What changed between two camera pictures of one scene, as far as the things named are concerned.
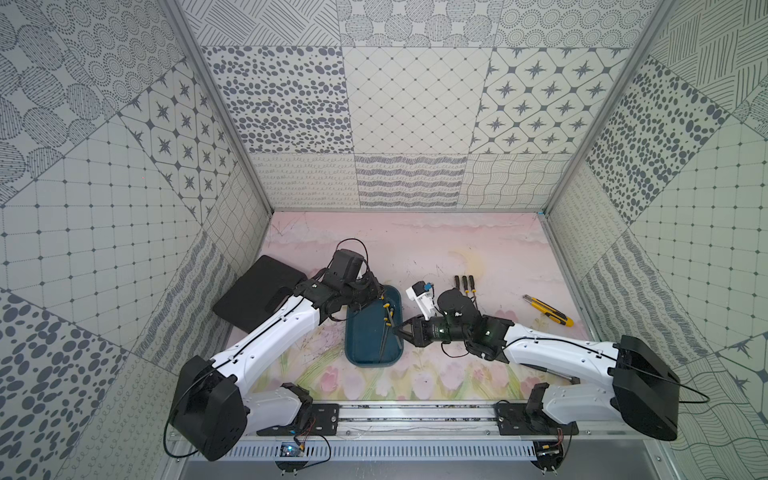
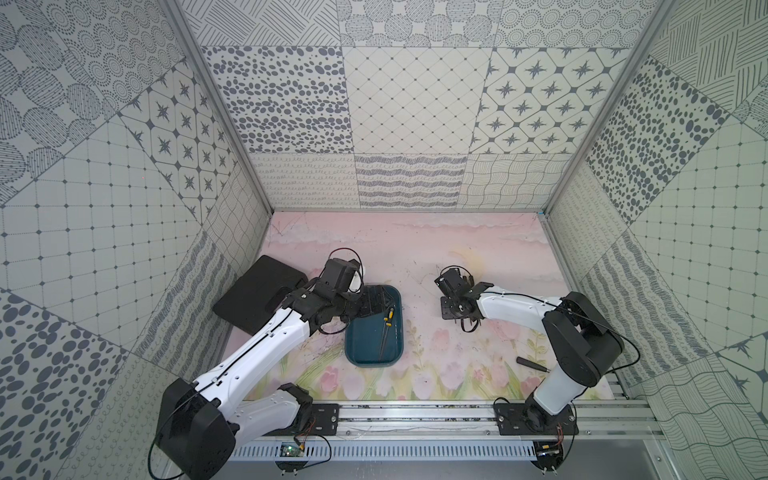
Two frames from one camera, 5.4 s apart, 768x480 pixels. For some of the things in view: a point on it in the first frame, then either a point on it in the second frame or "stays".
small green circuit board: [290, 450] stays
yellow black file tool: [390, 320] stays
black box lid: [257, 293] stays
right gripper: [417, 337] -> [445, 311]
